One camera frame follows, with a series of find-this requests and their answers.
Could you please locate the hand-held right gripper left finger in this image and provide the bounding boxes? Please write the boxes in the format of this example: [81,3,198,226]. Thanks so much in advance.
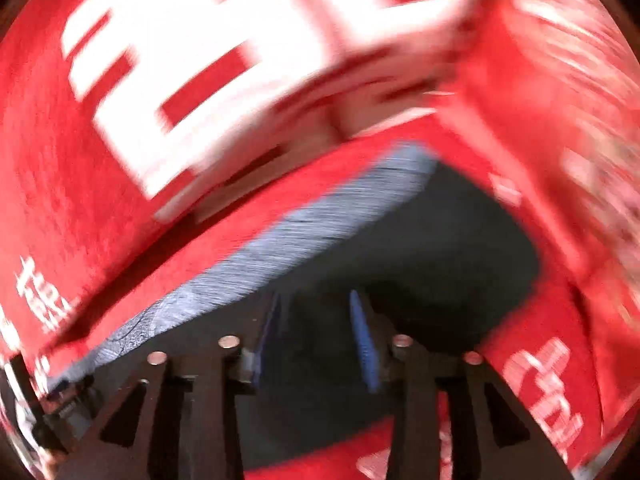
[55,290,283,480]

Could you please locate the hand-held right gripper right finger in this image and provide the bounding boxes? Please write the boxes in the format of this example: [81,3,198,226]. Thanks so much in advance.
[348,289,576,480]

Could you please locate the black pants with patterned lining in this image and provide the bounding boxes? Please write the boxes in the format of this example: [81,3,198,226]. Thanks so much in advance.
[47,142,543,441]

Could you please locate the red printed sofa seat cover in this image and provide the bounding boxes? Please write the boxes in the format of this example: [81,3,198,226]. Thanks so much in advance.
[0,110,640,480]

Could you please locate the red cushion with large print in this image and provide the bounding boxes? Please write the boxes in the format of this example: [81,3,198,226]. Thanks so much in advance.
[0,0,501,231]

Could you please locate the red sofa armrest cover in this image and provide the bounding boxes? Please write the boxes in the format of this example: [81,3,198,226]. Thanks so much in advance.
[440,0,640,301]

